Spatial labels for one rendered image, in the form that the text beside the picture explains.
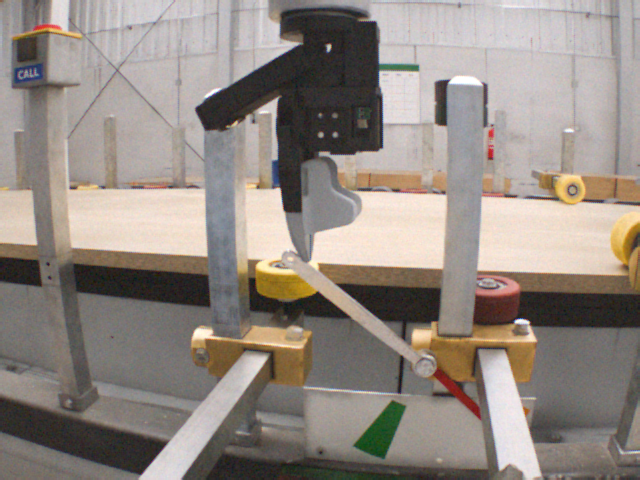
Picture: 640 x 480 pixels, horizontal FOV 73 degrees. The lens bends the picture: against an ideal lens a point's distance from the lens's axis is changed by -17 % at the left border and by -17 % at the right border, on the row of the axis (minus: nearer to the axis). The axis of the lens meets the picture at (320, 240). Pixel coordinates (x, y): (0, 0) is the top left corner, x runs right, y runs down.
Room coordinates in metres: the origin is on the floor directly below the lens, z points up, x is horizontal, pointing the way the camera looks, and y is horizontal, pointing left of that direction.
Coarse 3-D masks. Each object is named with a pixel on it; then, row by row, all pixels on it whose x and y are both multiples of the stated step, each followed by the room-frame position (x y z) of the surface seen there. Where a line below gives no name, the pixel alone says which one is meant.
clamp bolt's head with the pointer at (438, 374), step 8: (432, 352) 0.48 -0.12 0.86; (424, 360) 0.46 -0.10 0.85; (416, 368) 0.46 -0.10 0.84; (424, 368) 0.46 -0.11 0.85; (432, 368) 0.46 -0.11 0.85; (440, 376) 0.47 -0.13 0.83; (448, 384) 0.47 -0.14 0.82; (456, 392) 0.47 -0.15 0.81; (464, 392) 0.47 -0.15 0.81; (464, 400) 0.46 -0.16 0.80; (472, 400) 0.46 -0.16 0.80; (472, 408) 0.46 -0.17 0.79; (480, 416) 0.46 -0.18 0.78
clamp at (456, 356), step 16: (416, 336) 0.49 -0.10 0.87; (432, 336) 0.48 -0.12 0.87; (448, 336) 0.48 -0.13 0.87; (464, 336) 0.48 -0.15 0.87; (480, 336) 0.48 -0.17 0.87; (496, 336) 0.47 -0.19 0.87; (512, 336) 0.47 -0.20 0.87; (528, 336) 0.47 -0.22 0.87; (448, 352) 0.47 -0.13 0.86; (464, 352) 0.47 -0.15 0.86; (512, 352) 0.46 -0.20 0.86; (528, 352) 0.46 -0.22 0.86; (448, 368) 0.47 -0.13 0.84; (464, 368) 0.47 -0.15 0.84; (512, 368) 0.46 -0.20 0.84; (528, 368) 0.46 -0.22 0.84
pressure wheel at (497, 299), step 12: (480, 276) 0.58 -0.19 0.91; (492, 276) 0.57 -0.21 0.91; (480, 288) 0.54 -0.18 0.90; (492, 288) 0.54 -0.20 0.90; (504, 288) 0.52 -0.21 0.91; (516, 288) 0.52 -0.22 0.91; (480, 300) 0.51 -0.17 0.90; (492, 300) 0.51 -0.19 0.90; (504, 300) 0.51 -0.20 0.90; (516, 300) 0.52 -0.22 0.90; (480, 312) 0.51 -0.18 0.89; (492, 312) 0.51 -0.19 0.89; (504, 312) 0.51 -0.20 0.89; (516, 312) 0.52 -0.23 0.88
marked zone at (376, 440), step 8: (392, 400) 0.48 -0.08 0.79; (392, 408) 0.48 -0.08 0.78; (400, 408) 0.48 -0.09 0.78; (384, 416) 0.49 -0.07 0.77; (392, 416) 0.48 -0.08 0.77; (400, 416) 0.48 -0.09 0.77; (376, 424) 0.49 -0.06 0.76; (384, 424) 0.49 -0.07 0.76; (392, 424) 0.48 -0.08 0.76; (368, 432) 0.49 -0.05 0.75; (376, 432) 0.49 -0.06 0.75; (384, 432) 0.49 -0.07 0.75; (392, 432) 0.48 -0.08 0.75; (360, 440) 0.49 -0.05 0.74; (368, 440) 0.49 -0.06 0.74; (376, 440) 0.49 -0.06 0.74; (384, 440) 0.49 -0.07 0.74; (360, 448) 0.49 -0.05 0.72; (368, 448) 0.49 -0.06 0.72; (376, 448) 0.49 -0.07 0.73; (384, 448) 0.49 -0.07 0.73; (376, 456) 0.49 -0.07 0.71; (384, 456) 0.49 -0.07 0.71
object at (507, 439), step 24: (480, 360) 0.44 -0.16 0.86; (504, 360) 0.44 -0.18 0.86; (480, 384) 0.41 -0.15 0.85; (504, 384) 0.39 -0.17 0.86; (480, 408) 0.39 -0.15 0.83; (504, 408) 0.34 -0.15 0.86; (504, 432) 0.31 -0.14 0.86; (528, 432) 0.30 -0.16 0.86; (504, 456) 0.28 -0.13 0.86; (528, 456) 0.27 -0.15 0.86
